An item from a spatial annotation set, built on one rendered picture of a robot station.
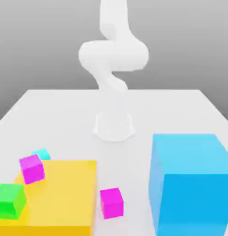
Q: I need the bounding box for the large yellow box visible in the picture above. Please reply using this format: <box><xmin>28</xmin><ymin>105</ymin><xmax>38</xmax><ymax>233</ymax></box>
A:
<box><xmin>0</xmin><ymin>159</ymin><xmax>98</xmax><ymax>236</ymax></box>

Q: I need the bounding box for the small green cube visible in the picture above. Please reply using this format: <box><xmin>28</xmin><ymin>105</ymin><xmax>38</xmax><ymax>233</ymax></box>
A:
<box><xmin>0</xmin><ymin>183</ymin><xmax>27</xmax><ymax>220</ymax></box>

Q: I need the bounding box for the small cyan cube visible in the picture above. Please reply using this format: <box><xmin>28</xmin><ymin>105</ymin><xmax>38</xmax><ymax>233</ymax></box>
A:
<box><xmin>31</xmin><ymin>147</ymin><xmax>52</xmax><ymax>160</ymax></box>

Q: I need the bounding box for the large blue box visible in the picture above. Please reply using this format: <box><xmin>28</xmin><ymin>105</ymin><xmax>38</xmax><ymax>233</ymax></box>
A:
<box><xmin>148</xmin><ymin>133</ymin><xmax>228</xmax><ymax>236</ymax></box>

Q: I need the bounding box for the small magenta cube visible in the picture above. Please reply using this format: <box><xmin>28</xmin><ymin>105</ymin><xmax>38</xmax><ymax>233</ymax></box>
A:
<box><xmin>18</xmin><ymin>153</ymin><xmax>46</xmax><ymax>185</ymax></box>
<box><xmin>99</xmin><ymin>187</ymin><xmax>125</xmax><ymax>220</ymax></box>

